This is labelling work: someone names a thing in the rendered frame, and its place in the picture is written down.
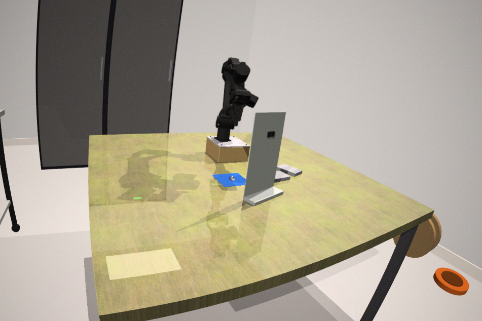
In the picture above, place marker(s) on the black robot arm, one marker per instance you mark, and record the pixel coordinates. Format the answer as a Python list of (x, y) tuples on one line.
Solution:
[(234, 73)]

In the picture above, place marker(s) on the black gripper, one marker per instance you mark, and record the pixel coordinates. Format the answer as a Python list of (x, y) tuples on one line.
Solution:
[(238, 96)]

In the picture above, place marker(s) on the blue flat square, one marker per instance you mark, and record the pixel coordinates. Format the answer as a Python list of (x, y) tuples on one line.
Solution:
[(227, 182)]

